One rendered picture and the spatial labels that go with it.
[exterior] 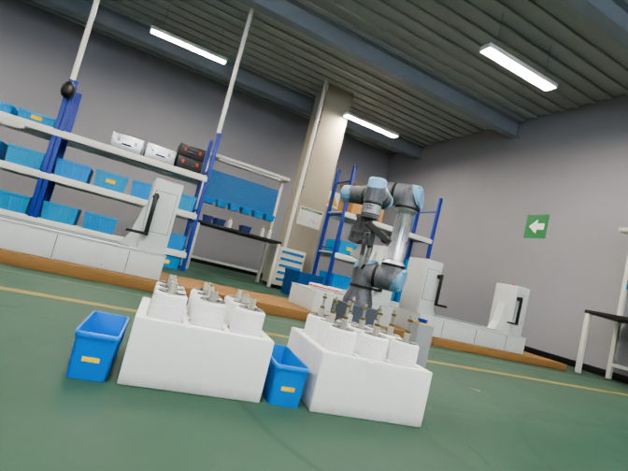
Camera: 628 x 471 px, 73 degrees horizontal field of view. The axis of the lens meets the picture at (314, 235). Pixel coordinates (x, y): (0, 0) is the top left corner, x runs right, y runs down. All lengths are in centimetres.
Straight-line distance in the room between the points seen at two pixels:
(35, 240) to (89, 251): 31
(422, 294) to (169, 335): 335
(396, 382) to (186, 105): 904
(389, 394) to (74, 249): 240
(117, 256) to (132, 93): 699
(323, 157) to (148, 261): 557
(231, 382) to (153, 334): 26
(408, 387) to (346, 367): 23
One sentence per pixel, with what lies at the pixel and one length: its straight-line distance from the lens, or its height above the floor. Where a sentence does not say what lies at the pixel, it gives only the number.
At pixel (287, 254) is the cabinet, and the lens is 708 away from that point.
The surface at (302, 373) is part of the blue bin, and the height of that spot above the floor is 11.
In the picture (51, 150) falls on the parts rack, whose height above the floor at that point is 105.
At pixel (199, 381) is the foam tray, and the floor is 4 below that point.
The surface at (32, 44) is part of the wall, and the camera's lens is 1027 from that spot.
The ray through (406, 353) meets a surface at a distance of 149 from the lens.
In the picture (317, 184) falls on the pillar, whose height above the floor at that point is 204.
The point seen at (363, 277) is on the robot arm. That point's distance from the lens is 212.
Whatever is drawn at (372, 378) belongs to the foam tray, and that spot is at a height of 13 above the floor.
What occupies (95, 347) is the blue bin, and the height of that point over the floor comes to 9.
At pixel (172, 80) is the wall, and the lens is 1013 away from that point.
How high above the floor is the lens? 40
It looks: 5 degrees up
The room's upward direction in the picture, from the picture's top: 14 degrees clockwise
